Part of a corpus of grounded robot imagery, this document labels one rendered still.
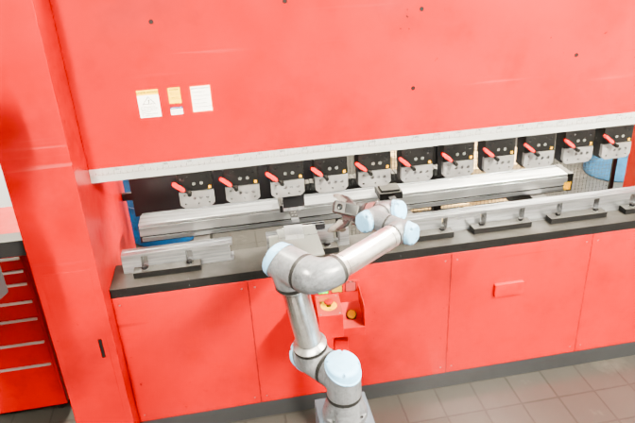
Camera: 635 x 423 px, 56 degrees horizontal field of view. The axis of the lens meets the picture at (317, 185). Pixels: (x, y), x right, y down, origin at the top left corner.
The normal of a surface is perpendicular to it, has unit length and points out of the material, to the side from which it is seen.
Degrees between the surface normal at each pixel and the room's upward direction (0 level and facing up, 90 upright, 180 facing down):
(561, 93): 90
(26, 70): 90
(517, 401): 0
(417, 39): 90
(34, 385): 90
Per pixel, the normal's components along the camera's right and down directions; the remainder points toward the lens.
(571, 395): -0.05, -0.91
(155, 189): 0.17, 0.40
